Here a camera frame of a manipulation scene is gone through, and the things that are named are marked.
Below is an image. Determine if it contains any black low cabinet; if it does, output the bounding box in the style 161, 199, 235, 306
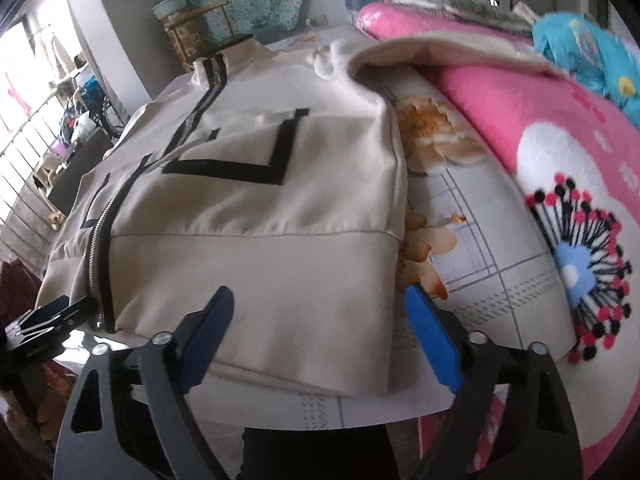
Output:
48, 129, 113, 216

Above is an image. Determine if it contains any wooden chair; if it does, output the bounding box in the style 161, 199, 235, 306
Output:
160, 0, 253, 72

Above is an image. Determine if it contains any grey knitted blanket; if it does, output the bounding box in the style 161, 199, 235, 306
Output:
390, 0, 532, 37

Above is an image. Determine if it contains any beige zip jacket black trim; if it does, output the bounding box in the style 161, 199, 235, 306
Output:
37, 32, 552, 396

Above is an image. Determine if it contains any pink floral fleece blanket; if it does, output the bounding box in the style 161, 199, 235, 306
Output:
352, 0, 640, 479

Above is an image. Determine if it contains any floral grey bed sheet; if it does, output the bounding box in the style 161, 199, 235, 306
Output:
60, 22, 576, 430

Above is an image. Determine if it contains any light blue basin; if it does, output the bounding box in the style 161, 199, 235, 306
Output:
151, 0, 188, 21

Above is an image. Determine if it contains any turquoise cartoon blanket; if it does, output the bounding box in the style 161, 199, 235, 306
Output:
532, 12, 639, 128

